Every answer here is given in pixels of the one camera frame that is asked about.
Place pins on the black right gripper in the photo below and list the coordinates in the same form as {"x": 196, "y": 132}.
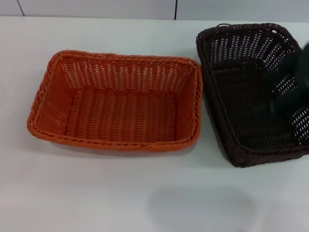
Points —
{"x": 305, "y": 72}

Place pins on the dark brown woven basket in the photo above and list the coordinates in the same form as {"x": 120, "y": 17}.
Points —
{"x": 236, "y": 101}

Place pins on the orange woven basket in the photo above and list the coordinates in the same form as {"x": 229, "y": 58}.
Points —
{"x": 120, "y": 108}

